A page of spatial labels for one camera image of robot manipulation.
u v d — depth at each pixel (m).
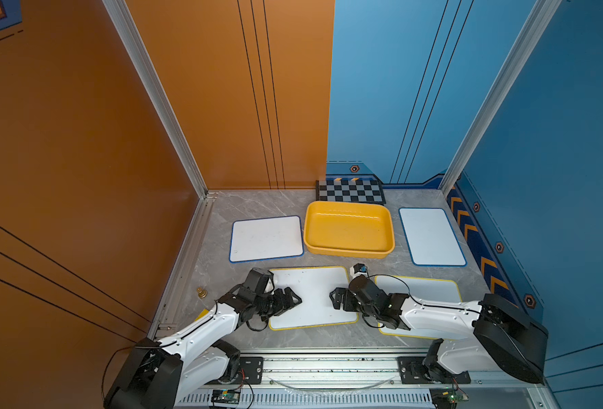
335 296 0.79
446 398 0.70
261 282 0.69
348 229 1.06
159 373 0.41
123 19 0.70
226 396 0.72
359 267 0.79
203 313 0.55
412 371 0.72
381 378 0.73
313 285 0.91
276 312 0.74
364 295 0.66
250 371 0.74
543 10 0.70
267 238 1.05
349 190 1.16
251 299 0.66
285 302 0.75
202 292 0.87
